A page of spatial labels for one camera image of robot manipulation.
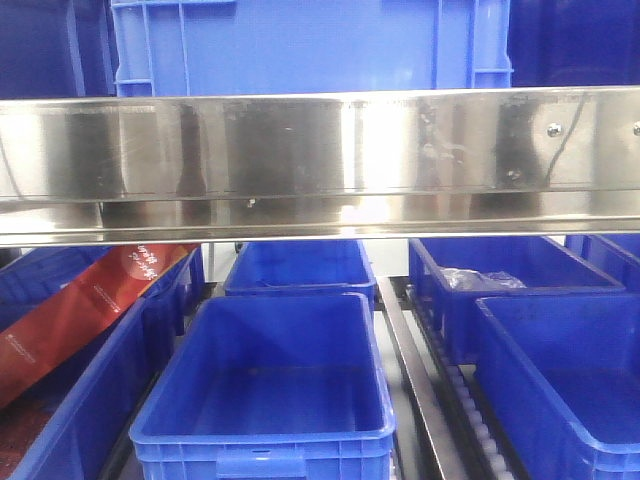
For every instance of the dark blue crate upper right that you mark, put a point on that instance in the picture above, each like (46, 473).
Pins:
(574, 43)

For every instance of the front centre blue bin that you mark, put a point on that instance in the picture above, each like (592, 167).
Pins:
(288, 387)

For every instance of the far right blue bin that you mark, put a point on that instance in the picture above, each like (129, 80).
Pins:
(615, 254)

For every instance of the dark blue crate upper left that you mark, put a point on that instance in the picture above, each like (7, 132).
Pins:
(57, 49)

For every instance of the blue bin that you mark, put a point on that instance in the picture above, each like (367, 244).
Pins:
(288, 387)
(561, 374)
(37, 275)
(65, 426)
(546, 268)
(615, 254)
(302, 267)

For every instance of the stainless steel shelf beam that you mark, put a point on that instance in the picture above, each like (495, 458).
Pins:
(368, 164)

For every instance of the metal roller track rail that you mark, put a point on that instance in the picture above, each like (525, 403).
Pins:
(445, 429)

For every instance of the rear centre blue bin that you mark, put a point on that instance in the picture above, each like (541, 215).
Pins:
(302, 267)

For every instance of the red printed package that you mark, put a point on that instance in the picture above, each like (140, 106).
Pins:
(55, 330)

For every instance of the rear right blue bin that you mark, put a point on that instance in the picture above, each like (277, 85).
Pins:
(546, 268)

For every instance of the front right blue bin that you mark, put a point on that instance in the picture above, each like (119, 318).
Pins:
(561, 374)

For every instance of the rear left blue bin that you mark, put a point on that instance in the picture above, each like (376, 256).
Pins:
(37, 275)

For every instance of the dark blue crate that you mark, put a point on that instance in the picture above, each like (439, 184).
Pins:
(574, 43)
(57, 49)

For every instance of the large blue crate upper shelf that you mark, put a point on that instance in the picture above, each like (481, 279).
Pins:
(198, 48)

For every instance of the front left blue bin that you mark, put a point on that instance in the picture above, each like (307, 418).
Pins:
(65, 426)

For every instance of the clear plastic bag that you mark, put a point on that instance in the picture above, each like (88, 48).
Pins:
(471, 280)

